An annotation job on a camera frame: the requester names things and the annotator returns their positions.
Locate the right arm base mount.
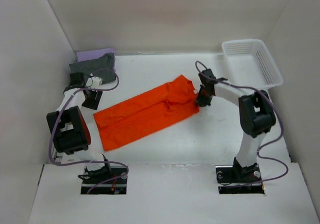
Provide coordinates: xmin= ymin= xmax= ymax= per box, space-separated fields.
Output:
xmin=215 ymin=165 xmax=265 ymax=194

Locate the grey t-shirt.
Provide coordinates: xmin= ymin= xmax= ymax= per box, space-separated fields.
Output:
xmin=69 ymin=53 xmax=116 ymax=84

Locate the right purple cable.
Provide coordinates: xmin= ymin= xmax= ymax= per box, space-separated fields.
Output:
xmin=194 ymin=60 xmax=290 ymax=187

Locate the aluminium rail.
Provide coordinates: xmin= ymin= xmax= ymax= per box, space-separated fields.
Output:
xmin=48 ymin=50 xmax=87 ymax=164

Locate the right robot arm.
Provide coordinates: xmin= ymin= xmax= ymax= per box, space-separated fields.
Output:
xmin=196 ymin=69 xmax=276 ymax=184

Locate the purple t-shirt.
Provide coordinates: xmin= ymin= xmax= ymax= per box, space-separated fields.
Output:
xmin=76 ymin=48 xmax=116 ymax=62

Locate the orange t-shirt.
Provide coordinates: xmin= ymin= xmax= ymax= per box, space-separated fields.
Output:
xmin=93 ymin=75 xmax=199 ymax=151

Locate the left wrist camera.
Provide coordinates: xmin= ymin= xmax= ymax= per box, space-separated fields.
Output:
xmin=86 ymin=76 xmax=103 ymax=88

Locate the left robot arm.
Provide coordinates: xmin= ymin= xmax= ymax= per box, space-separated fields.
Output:
xmin=46 ymin=72 xmax=112 ymax=183

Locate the white plastic laundry basket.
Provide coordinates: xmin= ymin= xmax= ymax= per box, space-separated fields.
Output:
xmin=221 ymin=39 xmax=284 ymax=90

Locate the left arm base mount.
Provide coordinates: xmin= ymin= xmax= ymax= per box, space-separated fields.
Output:
xmin=78 ymin=165 xmax=128 ymax=195

